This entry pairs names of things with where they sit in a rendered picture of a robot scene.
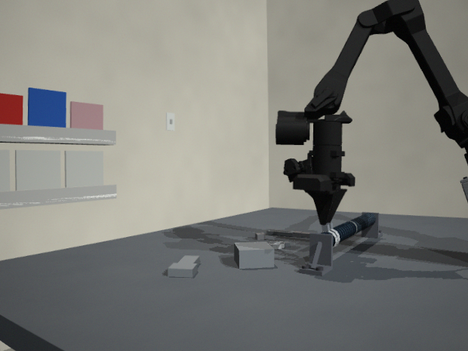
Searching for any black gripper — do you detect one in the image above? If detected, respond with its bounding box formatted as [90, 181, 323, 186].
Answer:
[293, 145, 355, 225]

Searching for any dark blue ribbed hose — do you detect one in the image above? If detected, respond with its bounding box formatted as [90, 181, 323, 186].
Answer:
[300, 212, 383, 276]

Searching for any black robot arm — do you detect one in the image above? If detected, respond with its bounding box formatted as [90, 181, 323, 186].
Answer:
[276, 0, 468, 183]

